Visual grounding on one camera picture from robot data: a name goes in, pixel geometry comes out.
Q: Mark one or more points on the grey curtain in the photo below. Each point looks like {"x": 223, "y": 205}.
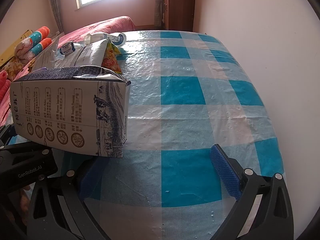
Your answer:
{"x": 56, "y": 9}

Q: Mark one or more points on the white yogurt bottle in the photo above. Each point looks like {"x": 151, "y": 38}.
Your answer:
{"x": 69, "y": 47}
{"x": 118, "y": 40}

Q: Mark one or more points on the yellow oatmeal snack packet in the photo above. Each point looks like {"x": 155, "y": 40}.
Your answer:
{"x": 110, "y": 58}

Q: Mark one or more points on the pink bed cover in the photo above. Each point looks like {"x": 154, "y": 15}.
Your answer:
{"x": 115, "y": 25}

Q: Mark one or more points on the white blue milk carton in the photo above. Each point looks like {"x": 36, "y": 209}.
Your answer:
{"x": 79, "y": 109}

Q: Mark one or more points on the rolled colourful quilt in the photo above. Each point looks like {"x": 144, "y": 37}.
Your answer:
{"x": 34, "y": 44}

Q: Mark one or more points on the silver foil snack bag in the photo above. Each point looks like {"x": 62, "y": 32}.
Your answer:
{"x": 51, "y": 57}

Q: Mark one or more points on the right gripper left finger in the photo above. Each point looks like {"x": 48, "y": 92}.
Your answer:
{"x": 58, "y": 210}

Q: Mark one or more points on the blue checkered tablecloth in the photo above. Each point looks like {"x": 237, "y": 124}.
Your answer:
{"x": 187, "y": 93}

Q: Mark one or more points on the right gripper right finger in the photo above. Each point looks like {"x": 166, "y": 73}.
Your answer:
{"x": 274, "y": 218}

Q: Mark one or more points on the brown wooden cabinet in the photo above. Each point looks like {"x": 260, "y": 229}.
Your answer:
{"x": 178, "y": 14}

